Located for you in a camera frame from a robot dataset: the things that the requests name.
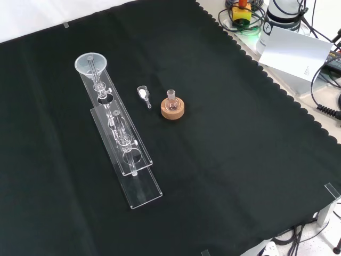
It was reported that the yellow stop button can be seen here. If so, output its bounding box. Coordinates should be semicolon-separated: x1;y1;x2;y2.
231;0;252;27

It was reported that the white power strip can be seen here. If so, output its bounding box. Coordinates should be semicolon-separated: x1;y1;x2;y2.
261;241;278;256

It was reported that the clear acrylic funnel stand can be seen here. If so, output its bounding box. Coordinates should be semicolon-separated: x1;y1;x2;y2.
79;55;163;210

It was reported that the pale white board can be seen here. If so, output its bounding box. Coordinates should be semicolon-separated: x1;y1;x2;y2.
258;26;334;82

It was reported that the cork ring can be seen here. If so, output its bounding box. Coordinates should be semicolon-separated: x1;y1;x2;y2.
160;97;185;121

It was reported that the black looped cable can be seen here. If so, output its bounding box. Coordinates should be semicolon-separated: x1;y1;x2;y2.
217;0;267;34

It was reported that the small round-bottom glass flask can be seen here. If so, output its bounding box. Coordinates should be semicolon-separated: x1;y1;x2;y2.
165;89;179;113

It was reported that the black coiled cable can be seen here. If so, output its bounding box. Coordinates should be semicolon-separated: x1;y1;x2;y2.
316;105;341;119

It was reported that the black scalloped bench cloth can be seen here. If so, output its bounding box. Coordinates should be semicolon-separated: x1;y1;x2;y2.
0;0;341;256

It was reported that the translucent plastic funnel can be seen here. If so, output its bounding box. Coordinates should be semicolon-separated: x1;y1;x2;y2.
74;52;108;84

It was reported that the aluminium bench leg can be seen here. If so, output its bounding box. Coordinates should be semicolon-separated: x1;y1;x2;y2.
316;199;339;228

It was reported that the small glass weighing funnel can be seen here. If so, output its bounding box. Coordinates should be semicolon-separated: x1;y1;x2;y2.
136;85;153;109

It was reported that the clear corner clamp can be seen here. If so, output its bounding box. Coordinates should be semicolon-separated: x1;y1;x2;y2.
324;182;341;201

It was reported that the black cable bundle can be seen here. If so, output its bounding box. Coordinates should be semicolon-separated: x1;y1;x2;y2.
271;215;324;256

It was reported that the black power adapter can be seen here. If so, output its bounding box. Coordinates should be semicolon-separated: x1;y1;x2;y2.
323;50;341;70

